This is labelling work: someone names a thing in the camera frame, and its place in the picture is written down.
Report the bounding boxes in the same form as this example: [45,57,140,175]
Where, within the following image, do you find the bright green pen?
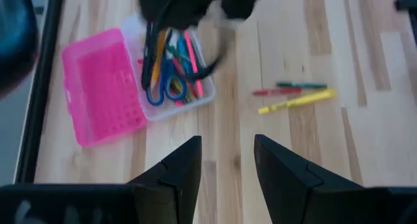
[165,44,190,61]

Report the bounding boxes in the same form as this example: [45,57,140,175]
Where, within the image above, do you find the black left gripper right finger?
[253,134,366,224]

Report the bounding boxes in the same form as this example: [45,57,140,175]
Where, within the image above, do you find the blue handled scissors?
[145,31,188,107]

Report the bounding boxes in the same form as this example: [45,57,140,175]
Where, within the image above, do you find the red crayon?
[252,88,303,97]

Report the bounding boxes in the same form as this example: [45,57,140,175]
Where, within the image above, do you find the yellow highlighter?
[257,89,337,116]

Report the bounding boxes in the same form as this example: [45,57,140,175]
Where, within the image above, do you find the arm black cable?
[191,27,231,82]
[0,0,40,100]

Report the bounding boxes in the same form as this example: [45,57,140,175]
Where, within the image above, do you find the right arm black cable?
[191,27,231,82]

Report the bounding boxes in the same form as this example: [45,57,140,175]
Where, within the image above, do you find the dark green crayon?
[276,81,328,90]

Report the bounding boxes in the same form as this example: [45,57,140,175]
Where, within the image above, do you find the teal blue pen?
[177,38,194,76]

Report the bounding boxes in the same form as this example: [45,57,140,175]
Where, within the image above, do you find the clear supply box pink lid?
[61,14,216,148]

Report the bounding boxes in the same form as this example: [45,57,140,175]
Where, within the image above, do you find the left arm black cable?
[0,0,40,100]

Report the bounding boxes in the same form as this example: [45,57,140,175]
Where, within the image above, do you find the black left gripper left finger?
[126,135,203,224]

